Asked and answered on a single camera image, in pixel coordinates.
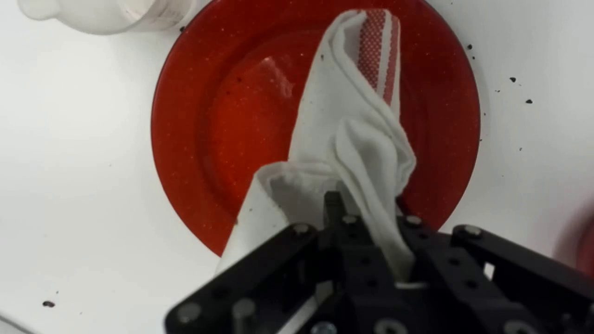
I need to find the red plate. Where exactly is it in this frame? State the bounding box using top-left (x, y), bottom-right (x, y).
top-left (151, 0), bottom-right (480, 254)

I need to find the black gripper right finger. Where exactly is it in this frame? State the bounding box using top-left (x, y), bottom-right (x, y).
top-left (396, 215), bottom-right (594, 334)

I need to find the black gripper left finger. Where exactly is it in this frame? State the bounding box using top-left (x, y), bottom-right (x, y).
top-left (164, 191), bottom-right (396, 334)

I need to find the clear plastic measuring cup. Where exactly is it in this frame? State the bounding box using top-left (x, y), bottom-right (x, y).
top-left (16, 0), bottom-right (207, 35)

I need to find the white red-striped tea towel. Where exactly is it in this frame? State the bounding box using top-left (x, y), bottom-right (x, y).
top-left (218, 9), bottom-right (415, 280)

